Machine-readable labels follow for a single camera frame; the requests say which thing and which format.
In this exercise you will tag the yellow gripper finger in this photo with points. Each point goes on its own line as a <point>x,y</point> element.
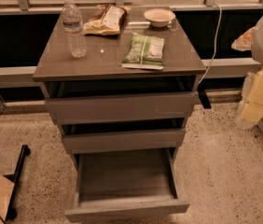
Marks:
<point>250,108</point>
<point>244,41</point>

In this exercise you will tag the black stand leg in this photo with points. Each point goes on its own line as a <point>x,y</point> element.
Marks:
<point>15,179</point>

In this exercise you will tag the yellow brown snack bag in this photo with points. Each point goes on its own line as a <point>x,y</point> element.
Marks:
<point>106,20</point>

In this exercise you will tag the clear plastic water bottle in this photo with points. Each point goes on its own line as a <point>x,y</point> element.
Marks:
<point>73,26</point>

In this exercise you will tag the grey drawer cabinet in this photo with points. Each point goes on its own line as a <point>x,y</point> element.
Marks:
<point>100,73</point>

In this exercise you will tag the grey open bottom drawer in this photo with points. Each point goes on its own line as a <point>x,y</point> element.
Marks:
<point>125,184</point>

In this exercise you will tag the grey top drawer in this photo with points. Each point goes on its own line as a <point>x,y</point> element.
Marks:
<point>121,108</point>

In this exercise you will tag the grey middle drawer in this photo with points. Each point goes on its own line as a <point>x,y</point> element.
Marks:
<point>120,141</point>

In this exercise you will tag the green snack bag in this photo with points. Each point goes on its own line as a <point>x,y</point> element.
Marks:
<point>146,52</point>

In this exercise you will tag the white ceramic bowl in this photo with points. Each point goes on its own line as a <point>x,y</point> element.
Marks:
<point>159,17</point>

